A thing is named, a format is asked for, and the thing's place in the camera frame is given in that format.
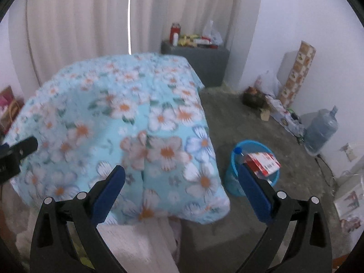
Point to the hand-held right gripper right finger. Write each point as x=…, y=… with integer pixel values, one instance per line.
x=254, y=193

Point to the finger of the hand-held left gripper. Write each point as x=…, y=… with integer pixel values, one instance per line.
x=25, y=145

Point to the dark brown bag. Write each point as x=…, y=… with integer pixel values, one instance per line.
x=254, y=98

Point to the patterned wrapping paper roll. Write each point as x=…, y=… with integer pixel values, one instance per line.
x=297, y=74

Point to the blue plastic basket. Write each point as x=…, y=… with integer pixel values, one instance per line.
x=234, y=176

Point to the printed paper sheet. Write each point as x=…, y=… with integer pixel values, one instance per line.
x=281, y=112

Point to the white printed carton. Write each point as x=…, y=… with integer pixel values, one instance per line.
x=349, y=202

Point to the red and white snack bag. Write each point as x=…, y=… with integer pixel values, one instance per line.
x=264, y=162

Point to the large water jug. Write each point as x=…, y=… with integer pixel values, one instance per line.
x=321, y=130

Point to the clear plastic bag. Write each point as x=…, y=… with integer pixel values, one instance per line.
x=212, y=32

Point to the white fleece blanket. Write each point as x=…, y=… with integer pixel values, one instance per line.
x=136, y=241

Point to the small white bottle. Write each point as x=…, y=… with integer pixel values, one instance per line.
x=176, y=39

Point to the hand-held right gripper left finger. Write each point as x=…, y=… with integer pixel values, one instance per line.
x=109, y=193

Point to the red gift bag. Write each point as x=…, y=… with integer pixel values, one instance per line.
x=10, y=111

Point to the blue floral tablecloth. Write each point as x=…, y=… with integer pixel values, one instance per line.
x=85, y=105

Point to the grey cabinet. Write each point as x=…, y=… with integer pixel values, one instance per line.
x=204, y=62

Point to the white plastic bag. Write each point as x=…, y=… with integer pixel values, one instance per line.
x=267, y=84

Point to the wall outlet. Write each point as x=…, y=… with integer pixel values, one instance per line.
x=348, y=151

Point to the small brown paper box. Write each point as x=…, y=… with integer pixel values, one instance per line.
x=264, y=115

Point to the white curtain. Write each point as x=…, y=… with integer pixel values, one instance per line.
x=85, y=20

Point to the clear bottle with blue cap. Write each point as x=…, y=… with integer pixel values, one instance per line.
x=237, y=150

